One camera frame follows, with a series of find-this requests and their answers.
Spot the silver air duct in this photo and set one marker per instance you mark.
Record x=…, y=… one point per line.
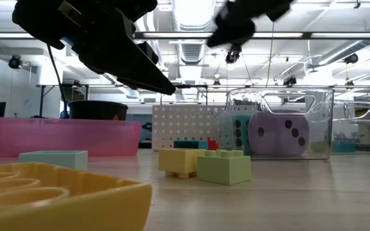
x=191, y=13

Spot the black ceiling-mounted camera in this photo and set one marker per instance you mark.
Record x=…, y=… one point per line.
x=233, y=57
x=14, y=61
x=289, y=80
x=351, y=58

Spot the small yellow toy block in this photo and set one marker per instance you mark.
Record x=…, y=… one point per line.
x=178, y=162

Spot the clear plastic bin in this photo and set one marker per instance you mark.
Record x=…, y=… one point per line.
x=320, y=128
x=365, y=134

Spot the large yellow toy block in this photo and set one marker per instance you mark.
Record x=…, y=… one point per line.
x=75, y=211

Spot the white perforated basket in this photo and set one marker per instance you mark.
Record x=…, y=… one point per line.
x=178, y=128

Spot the purple foam die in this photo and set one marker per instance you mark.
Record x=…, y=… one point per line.
x=275, y=138

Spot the small lime toy block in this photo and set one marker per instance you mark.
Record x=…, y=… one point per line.
x=319, y=147

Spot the small mint toy block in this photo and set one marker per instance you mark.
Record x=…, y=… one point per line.
x=53, y=159

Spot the black overhead frame beam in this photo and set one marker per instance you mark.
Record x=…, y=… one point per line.
x=307, y=35

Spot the small blue toy block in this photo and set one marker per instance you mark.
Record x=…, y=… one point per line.
x=188, y=145

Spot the pink translucent tray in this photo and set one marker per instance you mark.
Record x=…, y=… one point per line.
x=59, y=138

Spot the small red toy block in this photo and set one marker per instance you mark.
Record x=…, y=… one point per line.
x=213, y=145

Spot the teal foam die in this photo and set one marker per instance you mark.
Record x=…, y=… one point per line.
x=243, y=141

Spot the black round pot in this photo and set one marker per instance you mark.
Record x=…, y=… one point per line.
x=98, y=110

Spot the small light green block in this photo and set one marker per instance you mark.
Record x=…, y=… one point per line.
x=223, y=170

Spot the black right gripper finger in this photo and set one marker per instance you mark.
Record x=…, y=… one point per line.
x=233, y=32

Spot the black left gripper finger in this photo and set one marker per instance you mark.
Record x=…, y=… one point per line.
x=133, y=67
x=151, y=53

